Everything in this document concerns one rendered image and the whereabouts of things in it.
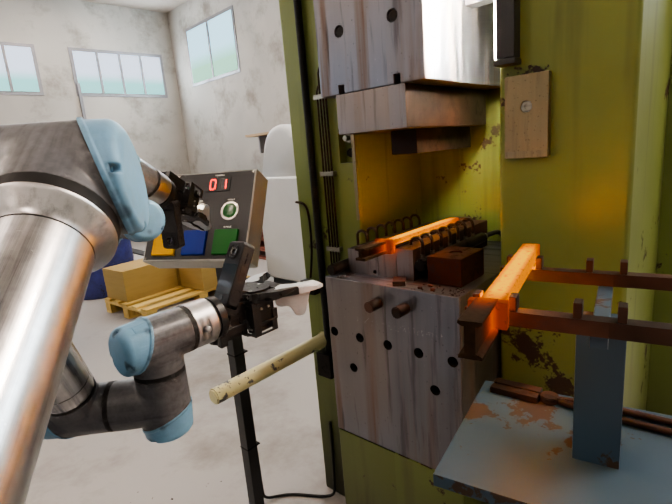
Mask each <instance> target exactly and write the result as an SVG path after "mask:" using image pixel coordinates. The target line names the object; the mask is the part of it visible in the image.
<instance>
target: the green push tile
mask: <svg viewBox="0 0 672 504"><path fill-rule="evenodd" d="M238 235H239V229H215V230H214V237H213V244H212V250H211V254H212V255H226V254H227V251H228V247H229V244H230V242H232V241H238Z"/></svg>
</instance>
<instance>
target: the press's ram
mask: <svg viewBox="0 0 672 504"><path fill-rule="evenodd" d="M313 4H314V16H315V28H316V40H317V52H318V64H319V76H320V88H321V97H322V98H336V95H341V94H346V93H352V92H357V91H362V90H368V89H373V88H378V87H384V86H389V85H395V84H400V83H414V84H425V85H436V86H446V87H457V88H468V89H478V90H489V89H495V88H500V68H499V67H494V66H493V61H495V60H496V59H494V0H313Z"/></svg>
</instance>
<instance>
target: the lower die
mask: <svg viewBox="0 0 672 504"><path fill-rule="evenodd" d="M440 220H443V219H440ZM440 220H437V221H440ZM437 221H434V222H426V223H423V224H421V225H417V226H414V227H411V228H408V229H405V230H402V231H399V232H397V233H393V234H390V235H388V236H384V237H381V238H382V239H387V238H390V237H393V236H396V235H399V234H402V233H405V232H408V231H411V230H414V229H417V228H420V227H423V226H426V225H429V224H432V223H435V222H437ZM473 222H474V233H475V235H476V234H478V233H480V232H483V233H487V220H473ZM465 223H466V225H467V236H468V238H469V237H471V222H470V221H465ZM457 226H458V227H459V237H460V241H462V240H464V226H463V225H461V223H458V224H457ZM449 229H450V231H451V241H452V244H455V243H456V228H453V226H450V227H449ZM440 232H441V233H442V235H443V246H444V248H446V247H448V232H447V231H445V229H442V230H441V231H440ZM432 237H433V239H434V250H435V252H436V251H439V246H440V237H439V234H437V233H436V232H434V233H432ZM410 239H411V238H410ZM410 239H407V240H404V241H401V242H398V243H396V244H393V246H394V253H393V254H384V255H381V256H379V257H376V258H373V259H371V260H368V261H365V262H364V261H356V258H357V257H359V255H358V251H355V248H356V247H359V246H362V245H365V244H368V243H371V242H374V241H375V239H374V240H371V241H369V242H365V243H362V244H359V245H356V246H353V247H350V248H348V259H349V272H352V273H359V274H366V275H373V276H381V277H388V278H393V277H394V276H406V280H408V281H416V280H418V279H420V278H422V277H424V276H426V275H428V269H427V270H425V271H421V272H419V271H418V270H416V268H415V266H414V264H415V261H417V260H418V259H420V258H421V243H420V241H419V240H417V239H415V240H414V241H413V245H409V241H410ZM422 240H423V241H424V251H425V256H427V255H429V254H430V250H431V241H430V238H428V236H424V237H423V238H422ZM485 246H487V240H486V241H485V242H483V243H481V244H479V245H477V246H475V247H473V248H483V247H485ZM374 270H376V272H377V273H376V274H374V273H373V271H374Z"/></svg>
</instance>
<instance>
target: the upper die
mask: <svg viewBox="0 0 672 504"><path fill-rule="evenodd" d="M336 102H337V115H338V128H339V135H352V134H372V133H391V131H396V130H405V129H414V128H437V127H462V126H479V125H486V90H478V89H468V88H457V87H446V86H436V85H425V84H414V83H400V84H395V85H389V86H384V87H378V88H373V89H368V90H362V91H357V92H352V93H346V94H341V95H336Z"/></svg>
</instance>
